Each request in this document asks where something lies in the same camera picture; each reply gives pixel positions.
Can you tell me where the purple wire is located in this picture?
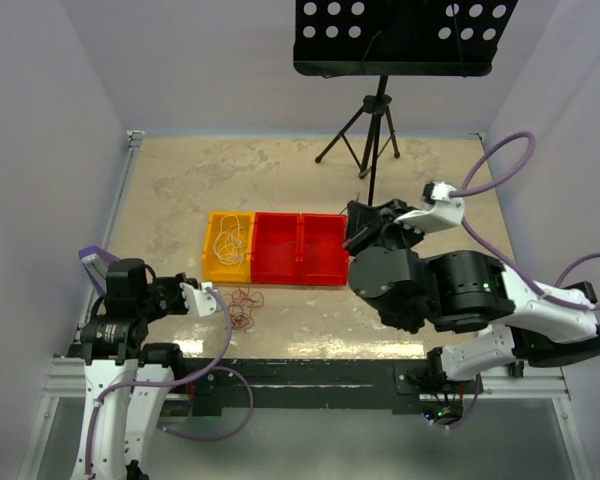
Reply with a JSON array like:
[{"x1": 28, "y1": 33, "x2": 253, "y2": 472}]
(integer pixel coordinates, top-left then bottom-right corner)
[{"x1": 271, "y1": 236, "x2": 337, "y2": 275}]

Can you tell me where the yellow plastic bin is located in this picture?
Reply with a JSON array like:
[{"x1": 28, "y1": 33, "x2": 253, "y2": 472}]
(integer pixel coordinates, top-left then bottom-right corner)
[{"x1": 202, "y1": 211, "x2": 255, "y2": 284}]

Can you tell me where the coloured wire bundle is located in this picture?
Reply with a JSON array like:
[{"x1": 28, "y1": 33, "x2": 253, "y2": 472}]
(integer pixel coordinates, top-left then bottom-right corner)
[{"x1": 221, "y1": 286, "x2": 266, "y2": 334}]

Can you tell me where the red double compartment bin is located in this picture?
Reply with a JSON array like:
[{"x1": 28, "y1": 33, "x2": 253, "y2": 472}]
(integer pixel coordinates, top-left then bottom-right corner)
[{"x1": 251, "y1": 212, "x2": 349, "y2": 287}]

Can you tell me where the white wire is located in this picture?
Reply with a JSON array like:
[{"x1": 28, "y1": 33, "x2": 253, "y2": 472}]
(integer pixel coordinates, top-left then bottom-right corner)
[{"x1": 212, "y1": 213, "x2": 249, "y2": 266}]

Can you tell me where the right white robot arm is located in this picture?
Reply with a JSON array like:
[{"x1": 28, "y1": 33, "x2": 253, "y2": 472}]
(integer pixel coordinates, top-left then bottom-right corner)
[{"x1": 343, "y1": 199, "x2": 600, "y2": 394}]

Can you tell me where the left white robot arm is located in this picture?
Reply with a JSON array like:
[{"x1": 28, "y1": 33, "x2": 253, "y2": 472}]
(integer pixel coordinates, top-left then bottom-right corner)
[{"x1": 71, "y1": 258, "x2": 189, "y2": 479}]

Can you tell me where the purple holder block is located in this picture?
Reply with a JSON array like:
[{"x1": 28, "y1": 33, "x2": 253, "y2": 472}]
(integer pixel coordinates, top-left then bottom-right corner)
[{"x1": 78, "y1": 245, "x2": 119, "y2": 296}]

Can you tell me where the black music stand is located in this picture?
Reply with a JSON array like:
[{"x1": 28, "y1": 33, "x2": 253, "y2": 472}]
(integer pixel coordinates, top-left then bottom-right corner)
[{"x1": 293, "y1": 1, "x2": 517, "y2": 204}]

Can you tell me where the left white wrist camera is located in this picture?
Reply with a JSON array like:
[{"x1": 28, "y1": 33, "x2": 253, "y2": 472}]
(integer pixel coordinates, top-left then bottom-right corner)
[{"x1": 179, "y1": 282, "x2": 221, "y2": 317}]

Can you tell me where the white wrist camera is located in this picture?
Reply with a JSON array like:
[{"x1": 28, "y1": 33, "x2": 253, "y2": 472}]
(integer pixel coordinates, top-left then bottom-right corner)
[
  {"x1": 393, "y1": 181, "x2": 465, "y2": 234},
  {"x1": 179, "y1": 282, "x2": 221, "y2": 317}
]

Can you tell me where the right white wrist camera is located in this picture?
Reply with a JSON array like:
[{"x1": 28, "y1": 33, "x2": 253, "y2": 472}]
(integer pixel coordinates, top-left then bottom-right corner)
[{"x1": 393, "y1": 181, "x2": 465, "y2": 234}]

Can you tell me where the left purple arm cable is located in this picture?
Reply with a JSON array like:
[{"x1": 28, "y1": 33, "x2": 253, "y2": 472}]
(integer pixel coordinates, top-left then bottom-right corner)
[{"x1": 82, "y1": 286, "x2": 255, "y2": 476}]

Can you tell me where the aluminium front rail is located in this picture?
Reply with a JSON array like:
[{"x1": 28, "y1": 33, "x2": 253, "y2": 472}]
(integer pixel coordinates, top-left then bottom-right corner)
[{"x1": 42, "y1": 358, "x2": 570, "y2": 399}]

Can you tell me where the aluminium rail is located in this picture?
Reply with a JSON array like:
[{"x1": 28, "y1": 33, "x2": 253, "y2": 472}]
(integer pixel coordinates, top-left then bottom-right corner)
[
  {"x1": 42, "y1": 358, "x2": 570, "y2": 399},
  {"x1": 69, "y1": 130, "x2": 146, "y2": 357}
]

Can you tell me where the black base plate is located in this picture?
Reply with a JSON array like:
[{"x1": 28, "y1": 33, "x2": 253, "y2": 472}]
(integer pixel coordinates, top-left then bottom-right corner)
[{"x1": 164, "y1": 357, "x2": 485, "y2": 417}]

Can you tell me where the aluminium left rail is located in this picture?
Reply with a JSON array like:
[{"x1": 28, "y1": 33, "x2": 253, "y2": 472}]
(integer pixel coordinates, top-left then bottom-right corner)
[{"x1": 69, "y1": 130, "x2": 146, "y2": 357}]

